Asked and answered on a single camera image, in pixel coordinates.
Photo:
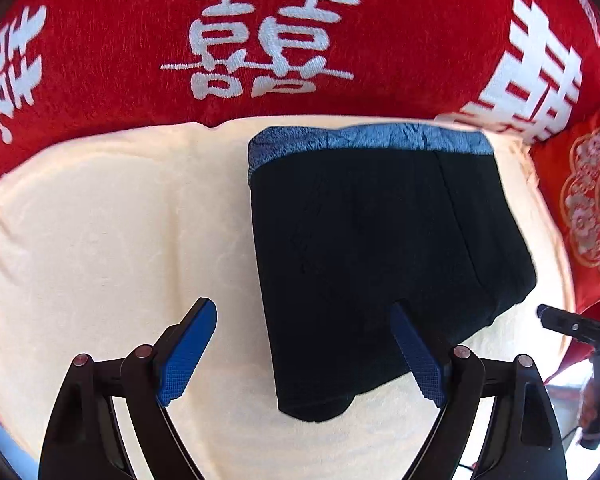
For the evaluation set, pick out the black pants with grey waistband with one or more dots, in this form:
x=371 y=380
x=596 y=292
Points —
x=370 y=235

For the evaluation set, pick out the red printed blanket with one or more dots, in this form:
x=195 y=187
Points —
x=105 y=60

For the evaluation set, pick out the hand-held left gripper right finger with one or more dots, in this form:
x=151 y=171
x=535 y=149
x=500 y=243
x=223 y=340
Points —
x=417 y=355

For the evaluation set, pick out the cream towel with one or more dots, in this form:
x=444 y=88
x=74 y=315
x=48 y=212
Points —
x=105 y=235

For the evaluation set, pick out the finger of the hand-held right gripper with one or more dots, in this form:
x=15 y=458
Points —
x=565 y=322

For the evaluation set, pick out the person's right hand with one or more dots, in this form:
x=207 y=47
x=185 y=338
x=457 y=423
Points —
x=591 y=400

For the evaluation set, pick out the red cushion with gold print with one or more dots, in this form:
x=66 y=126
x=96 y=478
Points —
x=555 y=170

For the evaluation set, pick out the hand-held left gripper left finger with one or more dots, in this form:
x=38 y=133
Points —
x=187 y=355

